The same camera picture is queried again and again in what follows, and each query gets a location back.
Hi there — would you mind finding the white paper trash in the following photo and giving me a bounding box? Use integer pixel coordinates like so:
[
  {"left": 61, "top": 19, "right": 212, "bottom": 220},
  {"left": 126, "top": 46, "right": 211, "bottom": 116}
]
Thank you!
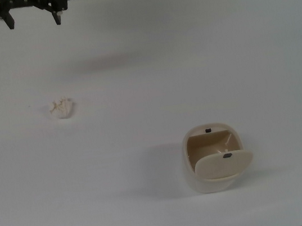
[{"left": 46, "top": 96, "right": 77, "bottom": 122}]

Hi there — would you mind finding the small cream trash bin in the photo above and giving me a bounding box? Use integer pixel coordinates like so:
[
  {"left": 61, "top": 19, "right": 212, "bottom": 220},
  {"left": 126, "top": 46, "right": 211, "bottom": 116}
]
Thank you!
[{"left": 176, "top": 117, "right": 259, "bottom": 198}]

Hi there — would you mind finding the cream bin swing lid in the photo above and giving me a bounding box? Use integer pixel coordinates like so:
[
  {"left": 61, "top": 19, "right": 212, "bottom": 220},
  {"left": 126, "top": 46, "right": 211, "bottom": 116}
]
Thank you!
[{"left": 192, "top": 147, "right": 257, "bottom": 184}]

